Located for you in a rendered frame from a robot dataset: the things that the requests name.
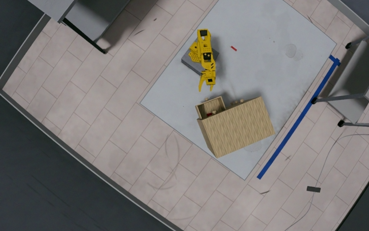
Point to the wooden chest of drawers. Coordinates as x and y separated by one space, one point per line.
236 127

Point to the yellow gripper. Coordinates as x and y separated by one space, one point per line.
209 77

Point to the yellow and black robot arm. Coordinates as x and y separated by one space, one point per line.
201 51

